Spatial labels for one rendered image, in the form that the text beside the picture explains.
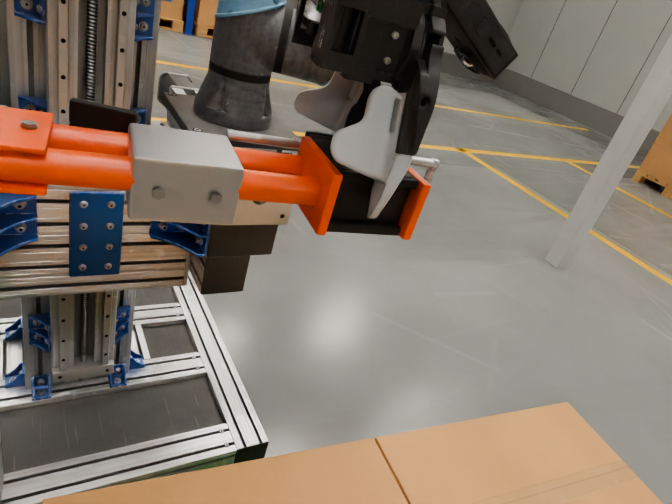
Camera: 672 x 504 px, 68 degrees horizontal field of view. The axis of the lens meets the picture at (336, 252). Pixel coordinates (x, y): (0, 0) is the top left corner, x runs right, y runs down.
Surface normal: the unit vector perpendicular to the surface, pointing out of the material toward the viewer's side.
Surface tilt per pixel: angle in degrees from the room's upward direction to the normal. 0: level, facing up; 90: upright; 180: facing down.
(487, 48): 91
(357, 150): 71
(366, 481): 0
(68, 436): 0
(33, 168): 77
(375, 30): 91
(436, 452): 0
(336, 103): 110
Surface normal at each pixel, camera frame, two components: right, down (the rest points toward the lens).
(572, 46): -0.85, 0.04
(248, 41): 0.08, 0.54
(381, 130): 0.40, 0.25
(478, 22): 0.37, 0.57
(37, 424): 0.26, -0.84
